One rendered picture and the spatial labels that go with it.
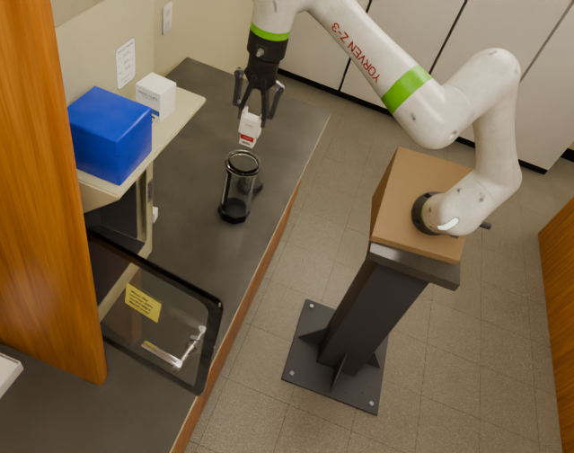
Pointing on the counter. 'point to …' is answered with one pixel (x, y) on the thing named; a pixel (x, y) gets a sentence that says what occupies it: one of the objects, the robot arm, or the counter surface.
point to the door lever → (168, 354)
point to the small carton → (156, 95)
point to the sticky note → (151, 308)
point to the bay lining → (117, 214)
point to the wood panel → (34, 199)
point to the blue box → (110, 134)
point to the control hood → (189, 102)
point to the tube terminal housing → (106, 64)
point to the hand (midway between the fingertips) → (251, 123)
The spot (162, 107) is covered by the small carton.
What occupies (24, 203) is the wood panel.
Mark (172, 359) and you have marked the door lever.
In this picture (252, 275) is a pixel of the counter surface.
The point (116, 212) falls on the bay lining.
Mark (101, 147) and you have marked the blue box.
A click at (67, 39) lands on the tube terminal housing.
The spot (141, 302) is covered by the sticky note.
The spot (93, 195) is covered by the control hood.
